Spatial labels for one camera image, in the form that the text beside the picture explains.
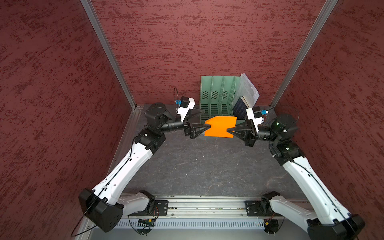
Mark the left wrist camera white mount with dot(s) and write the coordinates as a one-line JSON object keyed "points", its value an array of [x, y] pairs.
{"points": [[185, 104]]}

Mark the right aluminium frame post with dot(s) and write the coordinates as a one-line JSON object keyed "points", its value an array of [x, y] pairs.
{"points": [[316, 28]]}

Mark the right base circuit board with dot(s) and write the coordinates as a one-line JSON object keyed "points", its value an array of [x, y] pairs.
{"points": [[271, 226]]}

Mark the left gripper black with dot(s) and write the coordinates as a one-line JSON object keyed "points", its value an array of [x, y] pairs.
{"points": [[191, 131]]}

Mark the white paper sheets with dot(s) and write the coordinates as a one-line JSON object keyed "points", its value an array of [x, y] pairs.
{"points": [[246, 89]]}

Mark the dark blue notebook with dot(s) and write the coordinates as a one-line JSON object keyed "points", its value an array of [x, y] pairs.
{"points": [[240, 108]]}

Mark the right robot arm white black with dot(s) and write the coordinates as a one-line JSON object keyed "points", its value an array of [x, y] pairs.
{"points": [[329, 219]]}

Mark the base circuit board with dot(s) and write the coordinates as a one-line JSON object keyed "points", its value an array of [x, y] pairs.
{"points": [[271, 226], [146, 223]]}

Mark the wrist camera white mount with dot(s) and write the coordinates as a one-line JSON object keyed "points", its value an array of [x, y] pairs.
{"points": [[256, 115], [185, 104]]}

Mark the orange square paper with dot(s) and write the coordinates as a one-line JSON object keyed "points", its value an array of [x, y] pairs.
{"points": [[219, 127]]}

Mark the left base circuit board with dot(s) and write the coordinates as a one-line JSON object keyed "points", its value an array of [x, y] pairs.
{"points": [[146, 223]]}

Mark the left aluminium frame post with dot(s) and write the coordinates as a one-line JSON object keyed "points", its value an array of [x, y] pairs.
{"points": [[97, 26]]}

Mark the front aluminium rail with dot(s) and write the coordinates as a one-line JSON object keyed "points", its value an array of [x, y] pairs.
{"points": [[207, 207]]}

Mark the aluminium frame post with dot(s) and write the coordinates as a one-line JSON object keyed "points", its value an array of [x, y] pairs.
{"points": [[316, 28], [97, 26]]}

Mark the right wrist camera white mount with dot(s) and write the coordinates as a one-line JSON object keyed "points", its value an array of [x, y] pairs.
{"points": [[256, 115]]}

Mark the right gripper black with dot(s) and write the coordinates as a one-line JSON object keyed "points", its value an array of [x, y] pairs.
{"points": [[247, 133]]}

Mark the green file organizer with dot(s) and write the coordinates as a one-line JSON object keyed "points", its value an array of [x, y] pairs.
{"points": [[217, 96]]}

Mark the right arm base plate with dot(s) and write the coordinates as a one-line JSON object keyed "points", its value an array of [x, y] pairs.
{"points": [[260, 209]]}

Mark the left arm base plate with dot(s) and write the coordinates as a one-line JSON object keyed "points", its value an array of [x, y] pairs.
{"points": [[155, 208]]}

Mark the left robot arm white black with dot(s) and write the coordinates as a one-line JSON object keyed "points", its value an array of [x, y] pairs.
{"points": [[143, 147]]}

